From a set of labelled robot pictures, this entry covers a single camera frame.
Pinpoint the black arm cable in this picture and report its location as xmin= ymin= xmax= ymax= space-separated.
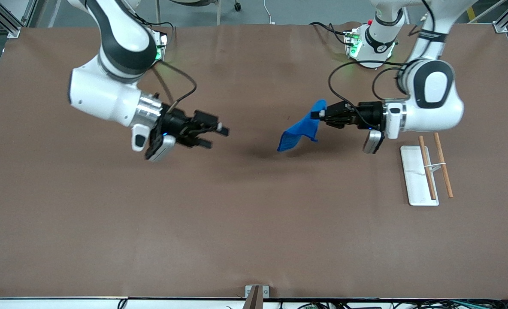
xmin=327 ymin=59 xmax=411 ymax=127
xmin=150 ymin=61 xmax=198 ymax=113

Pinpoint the cable bundle under table edge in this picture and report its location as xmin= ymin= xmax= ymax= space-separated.
xmin=226 ymin=299 xmax=508 ymax=309

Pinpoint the black right base cable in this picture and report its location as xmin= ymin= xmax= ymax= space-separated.
xmin=149 ymin=19 xmax=176 ymax=37

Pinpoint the white rack with wooden bars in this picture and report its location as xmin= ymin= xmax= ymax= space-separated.
xmin=400 ymin=132 xmax=454 ymax=207

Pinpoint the black left base cable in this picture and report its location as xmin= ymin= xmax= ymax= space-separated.
xmin=309 ymin=21 xmax=351 ymax=46

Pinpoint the brown table cover sheet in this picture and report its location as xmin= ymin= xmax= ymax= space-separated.
xmin=0 ymin=22 xmax=508 ymax=300

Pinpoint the blue microfibre towel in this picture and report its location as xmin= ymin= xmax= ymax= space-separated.
xmin=277 ymin=100 xmax=328 ymax=153

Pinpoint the grey metal bracket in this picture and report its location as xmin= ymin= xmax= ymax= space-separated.
xmin=245 ymin=285 xmax=269 ymax=299

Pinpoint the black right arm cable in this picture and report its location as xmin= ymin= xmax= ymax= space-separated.
xmin=150 ymin=61 xmax=198 ymax=113

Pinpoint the black base cable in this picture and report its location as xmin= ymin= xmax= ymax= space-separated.
xmin=149 ymin=19 xmax=176 ymax=37
xmin=309 ymin=21 xmax=351 ymax=46

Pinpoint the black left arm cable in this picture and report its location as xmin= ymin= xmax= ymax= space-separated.
xmin=327 ymin=59 xmax=411 ymax=127

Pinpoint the brown post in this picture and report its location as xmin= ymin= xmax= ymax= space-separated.
xmin=242 ymin=286 xmax=263 ymax=309

